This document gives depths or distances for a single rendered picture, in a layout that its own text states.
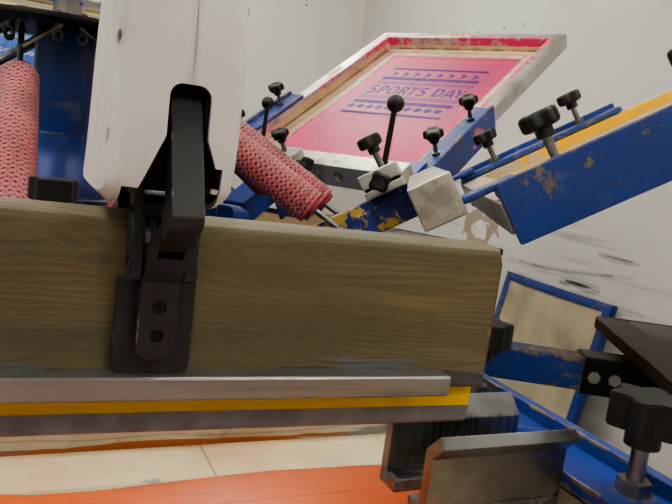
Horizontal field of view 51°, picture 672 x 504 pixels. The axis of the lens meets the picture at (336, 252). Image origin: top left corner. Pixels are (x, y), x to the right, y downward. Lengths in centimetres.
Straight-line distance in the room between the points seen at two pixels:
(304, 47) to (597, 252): 259
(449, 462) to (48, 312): 23
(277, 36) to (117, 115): 448
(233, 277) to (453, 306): 12
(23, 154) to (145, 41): 60
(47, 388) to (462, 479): 24
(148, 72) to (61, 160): 85
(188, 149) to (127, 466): 29
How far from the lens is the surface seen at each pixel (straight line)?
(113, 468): 50
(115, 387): 30
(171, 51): 27
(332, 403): 36
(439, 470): 41
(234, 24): 28
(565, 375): 109
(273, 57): 471
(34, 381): 30
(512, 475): 45
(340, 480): 51
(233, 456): 52
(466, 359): 38
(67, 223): 30
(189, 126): 27
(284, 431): 55
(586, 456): 50
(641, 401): 43
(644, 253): 276
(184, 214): 25
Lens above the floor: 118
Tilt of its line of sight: 8 degrees down
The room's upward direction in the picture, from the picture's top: 7 degrees clockwise
